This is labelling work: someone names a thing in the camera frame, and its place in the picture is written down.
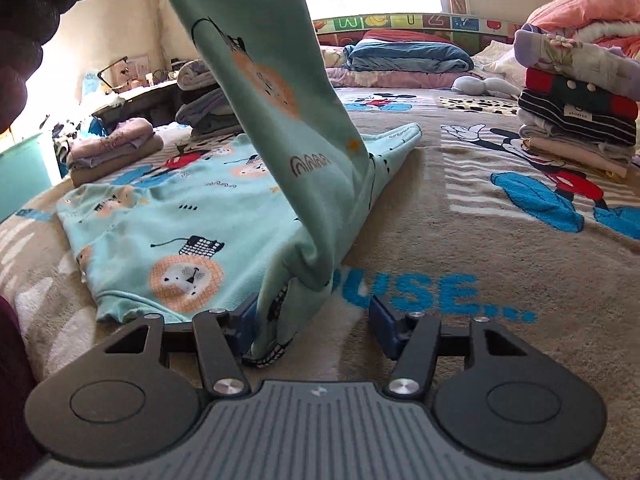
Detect pink folded quilt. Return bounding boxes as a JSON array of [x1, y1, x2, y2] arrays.
[[326, 67, 468, 89]]

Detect dark cluttered desk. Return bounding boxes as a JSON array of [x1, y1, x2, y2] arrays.
[[91, 81, 182, 132]]

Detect colourful alphabet foam mat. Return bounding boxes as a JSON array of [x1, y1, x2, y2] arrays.
[[312, 13, 521, 53]]

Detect mint lion print garment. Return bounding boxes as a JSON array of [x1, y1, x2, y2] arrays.
[[58, 0, 421, 366]]

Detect blue folded quilt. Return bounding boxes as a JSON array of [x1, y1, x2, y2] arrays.
[[343, 39, 474, 74]]

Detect teal plastic storage box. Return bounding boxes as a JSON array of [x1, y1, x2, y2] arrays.
[[1, 133, 60, 220]]

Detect Mickey Mouse grey bed blanket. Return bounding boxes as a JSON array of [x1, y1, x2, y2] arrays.
[[1, 90, 639, 479]]

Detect grey plush toy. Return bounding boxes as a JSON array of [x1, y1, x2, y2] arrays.
[[451, 76, 521, 99]]

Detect pink and beige folded stack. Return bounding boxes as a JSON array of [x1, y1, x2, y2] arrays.
[[66, 117, 164, 188]]

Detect grey and purple folded stack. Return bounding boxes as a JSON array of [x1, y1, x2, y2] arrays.
[[175, 58, 242, 140]]

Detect striped and floral folded stack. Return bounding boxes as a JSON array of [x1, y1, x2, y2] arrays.
[[513, 27, 639, 179]]

